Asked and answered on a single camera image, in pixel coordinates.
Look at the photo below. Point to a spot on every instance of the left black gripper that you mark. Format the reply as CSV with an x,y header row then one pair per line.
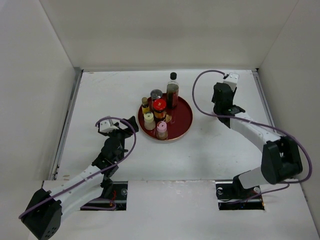
x,y
126,133

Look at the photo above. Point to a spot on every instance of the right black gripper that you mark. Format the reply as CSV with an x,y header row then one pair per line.
x,y
233,93

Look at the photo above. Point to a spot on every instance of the small yellow label bottle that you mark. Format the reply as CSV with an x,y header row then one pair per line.
x,y
145,105

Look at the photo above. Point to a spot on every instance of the cream cap spice jar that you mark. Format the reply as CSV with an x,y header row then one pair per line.
x,y
149,121

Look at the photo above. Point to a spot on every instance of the red lid sauce jar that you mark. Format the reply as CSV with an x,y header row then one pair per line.
x,y
159,109

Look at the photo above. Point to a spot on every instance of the pink cap spice jar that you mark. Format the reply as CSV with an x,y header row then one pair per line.
x,y
161,130

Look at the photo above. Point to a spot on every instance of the silver cap spice shaker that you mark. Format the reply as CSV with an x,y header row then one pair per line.
x,y
156,94

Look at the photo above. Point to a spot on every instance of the tall dark soy sauce bottle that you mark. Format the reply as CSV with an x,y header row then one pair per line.
x,y
172,91

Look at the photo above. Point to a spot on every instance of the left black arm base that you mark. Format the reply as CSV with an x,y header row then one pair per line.
x,y
113,199

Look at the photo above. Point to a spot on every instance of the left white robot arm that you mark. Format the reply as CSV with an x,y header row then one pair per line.
x,y
47,209

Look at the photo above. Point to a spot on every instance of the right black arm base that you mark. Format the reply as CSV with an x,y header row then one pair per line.
x,y
232,196

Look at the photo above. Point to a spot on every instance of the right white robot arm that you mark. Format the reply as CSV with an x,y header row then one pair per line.
x,y
280,160

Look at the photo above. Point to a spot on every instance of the round red tray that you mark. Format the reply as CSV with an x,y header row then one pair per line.
x,y
180,121

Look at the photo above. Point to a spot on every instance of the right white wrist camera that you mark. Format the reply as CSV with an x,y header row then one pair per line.
x,y
231,79

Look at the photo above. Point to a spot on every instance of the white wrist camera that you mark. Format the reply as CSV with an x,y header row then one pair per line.
x,y
231,79
106,125

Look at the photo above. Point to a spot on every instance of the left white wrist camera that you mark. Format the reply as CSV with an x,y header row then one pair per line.
x,y
106,125

